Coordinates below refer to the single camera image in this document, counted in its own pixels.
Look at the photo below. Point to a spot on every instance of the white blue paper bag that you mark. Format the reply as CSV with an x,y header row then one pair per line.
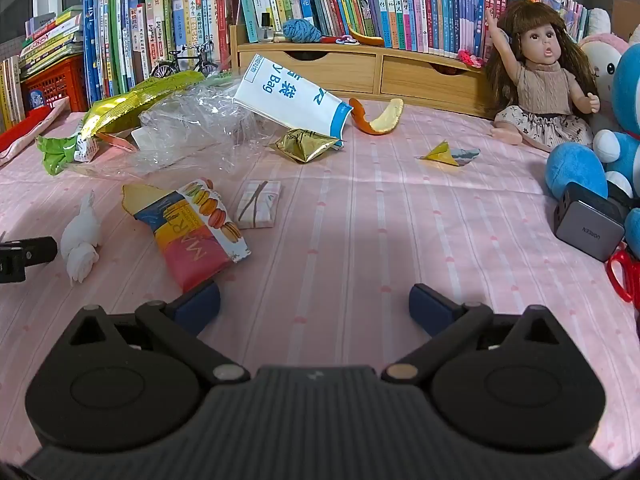
x,y
287,98

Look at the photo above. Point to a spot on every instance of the blue doraemon plush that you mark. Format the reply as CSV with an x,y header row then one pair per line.
x,y
610,168

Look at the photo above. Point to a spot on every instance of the green white wrapper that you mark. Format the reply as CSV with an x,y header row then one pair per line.
x,y
58,153

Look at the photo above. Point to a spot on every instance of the clear plastic bag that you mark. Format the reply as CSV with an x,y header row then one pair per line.
x,y
198,130

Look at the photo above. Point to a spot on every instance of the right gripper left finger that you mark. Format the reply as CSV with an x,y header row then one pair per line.
x,y
174,328

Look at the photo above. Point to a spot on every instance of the gold foil wrapper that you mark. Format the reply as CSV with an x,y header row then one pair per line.
x,y
302,145

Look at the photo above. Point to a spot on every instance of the red scissors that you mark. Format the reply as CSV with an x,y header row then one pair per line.
x,y
622,270

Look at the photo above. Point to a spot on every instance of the brown haired doll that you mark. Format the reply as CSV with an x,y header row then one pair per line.
x,y
542,80

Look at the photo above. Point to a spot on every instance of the wooden drawer organizer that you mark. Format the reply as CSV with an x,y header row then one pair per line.
x,y
376,73

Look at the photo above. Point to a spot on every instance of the small glass bottle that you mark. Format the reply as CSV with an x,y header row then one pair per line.
x,y
265,29

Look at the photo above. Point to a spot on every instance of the orange peel piece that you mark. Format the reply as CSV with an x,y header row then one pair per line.
x,y
385,123

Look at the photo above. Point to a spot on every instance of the green yellow foil bag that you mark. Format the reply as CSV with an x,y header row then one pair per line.
x,y
118,113

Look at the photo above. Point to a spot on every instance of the row of upright books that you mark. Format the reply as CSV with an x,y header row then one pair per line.
x,y
124,39

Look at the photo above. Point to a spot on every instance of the white tissue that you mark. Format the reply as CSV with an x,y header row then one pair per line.
x,y
80,239

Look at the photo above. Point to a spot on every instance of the small striped paper packet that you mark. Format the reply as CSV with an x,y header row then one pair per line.
x,y
257,208

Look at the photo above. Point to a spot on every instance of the red pink cloth pouch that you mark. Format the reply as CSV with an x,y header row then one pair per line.
x,y
37,122

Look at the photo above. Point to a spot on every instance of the pink white bunny plush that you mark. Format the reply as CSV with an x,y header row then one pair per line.
x,y
604,50

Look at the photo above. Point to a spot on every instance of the stack of books on basket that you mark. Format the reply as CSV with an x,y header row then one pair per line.
x,y
61,37

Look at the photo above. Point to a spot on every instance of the grey charger block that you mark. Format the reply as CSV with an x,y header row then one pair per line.
x,y
588,222

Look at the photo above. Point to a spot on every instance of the red plastic basket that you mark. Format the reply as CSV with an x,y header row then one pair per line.
x,y
64,79

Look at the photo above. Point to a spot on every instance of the macaron snack wrapper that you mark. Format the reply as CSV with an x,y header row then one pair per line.
x,y
191,226

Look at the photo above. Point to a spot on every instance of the miniature black bicycle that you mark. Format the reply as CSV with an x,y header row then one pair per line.
x,y
182,60

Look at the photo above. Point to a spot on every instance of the small yellow folded paper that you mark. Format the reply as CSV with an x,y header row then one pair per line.
x,y
443,153

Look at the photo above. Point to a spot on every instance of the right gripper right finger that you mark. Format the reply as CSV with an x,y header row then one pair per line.
x,y
452,328

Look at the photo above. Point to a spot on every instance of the blue yarn ball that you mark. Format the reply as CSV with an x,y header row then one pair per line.
x,y
300,31

